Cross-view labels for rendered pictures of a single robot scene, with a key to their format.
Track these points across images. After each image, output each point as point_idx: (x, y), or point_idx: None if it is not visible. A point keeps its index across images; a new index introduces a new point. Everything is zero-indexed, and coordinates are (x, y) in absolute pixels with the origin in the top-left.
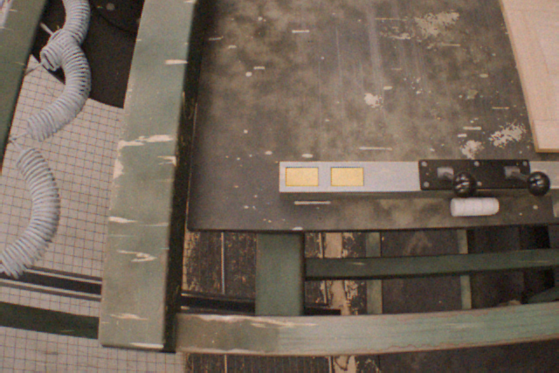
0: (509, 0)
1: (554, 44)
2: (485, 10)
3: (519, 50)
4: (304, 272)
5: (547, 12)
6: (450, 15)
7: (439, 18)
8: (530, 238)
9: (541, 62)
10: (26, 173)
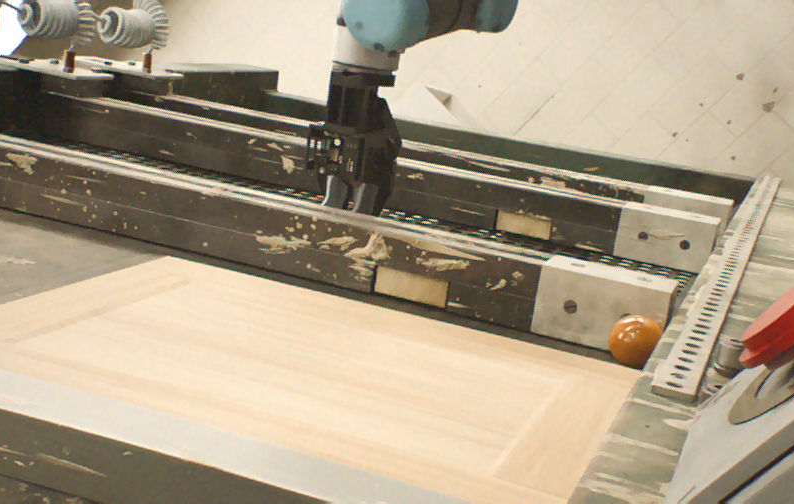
0: (166, 264)
1: (178, 307)
2: (104, 274)
3: (72, 286)
4: None
5: (232, 287)
6: (15, 259)
7: None
8: None
9: (100, 303)
10: None
